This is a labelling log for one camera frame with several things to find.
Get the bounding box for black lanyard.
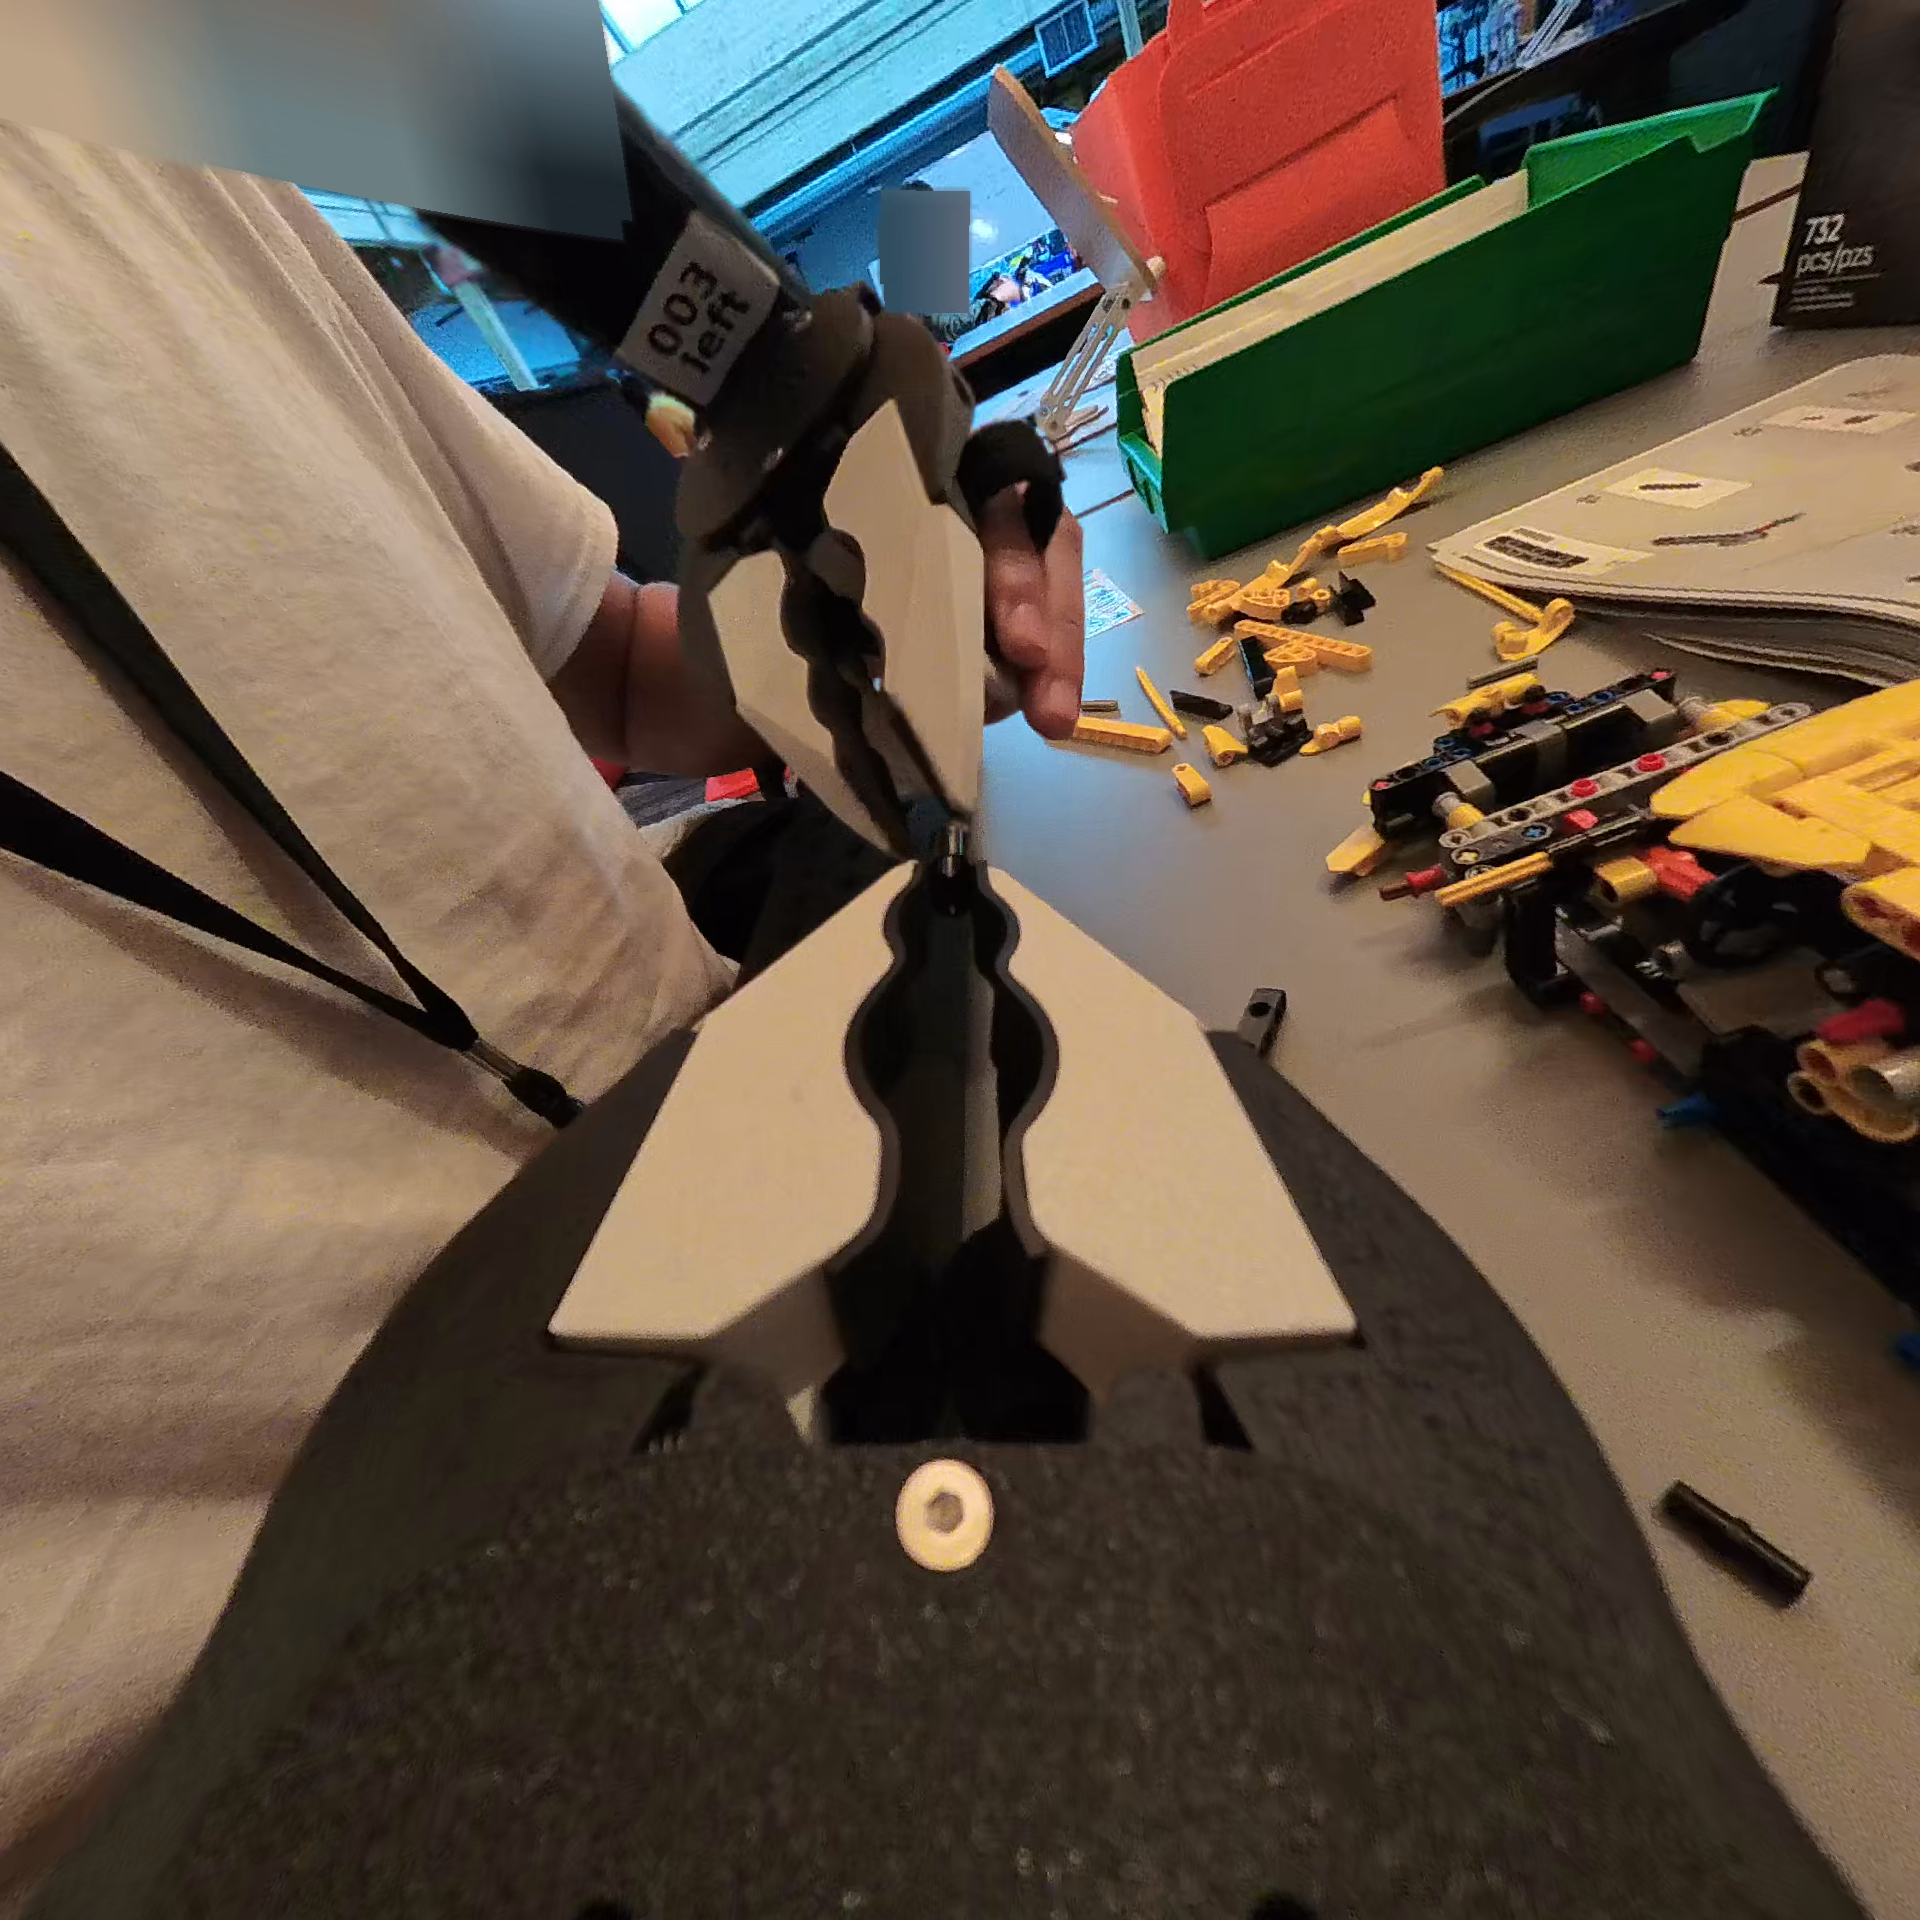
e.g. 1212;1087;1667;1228
0;449;585;1128

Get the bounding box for yellow piece with long rod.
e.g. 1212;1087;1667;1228
1430;561;1576;665

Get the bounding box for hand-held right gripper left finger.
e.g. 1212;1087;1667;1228
548;861;917;1426

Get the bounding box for black axle pin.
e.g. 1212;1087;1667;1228
1656;1480;1815;1608

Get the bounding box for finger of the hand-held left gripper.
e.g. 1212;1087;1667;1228
708;549;912;850
823;401;987;820

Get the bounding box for person's left forearm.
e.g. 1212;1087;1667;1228
547;575;771;782

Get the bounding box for toy car box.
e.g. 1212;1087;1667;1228
1769;0;1920;329

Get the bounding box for document holder stand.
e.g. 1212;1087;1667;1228
987;65;1168;446

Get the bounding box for green storage bin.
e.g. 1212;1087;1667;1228
1113;88;1779;560

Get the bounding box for pile of loose building pieces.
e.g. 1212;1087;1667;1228
1072;468;1447;808

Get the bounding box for partly built yellow toy car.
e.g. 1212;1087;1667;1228
1327;668;1920;1369

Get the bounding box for person's left hand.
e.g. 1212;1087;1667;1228
982;478;1085;740

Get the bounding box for open instruction booklet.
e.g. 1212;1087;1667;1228
1428;354;1920;693

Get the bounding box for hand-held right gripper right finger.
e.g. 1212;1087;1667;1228
975;865;1360;1389

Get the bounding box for red storage bin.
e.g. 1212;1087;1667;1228
1067;0;1449;344

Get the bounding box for grey desk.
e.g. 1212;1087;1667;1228
959;150;1920;1920

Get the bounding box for white t-shirt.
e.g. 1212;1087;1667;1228
0;127;735;1862

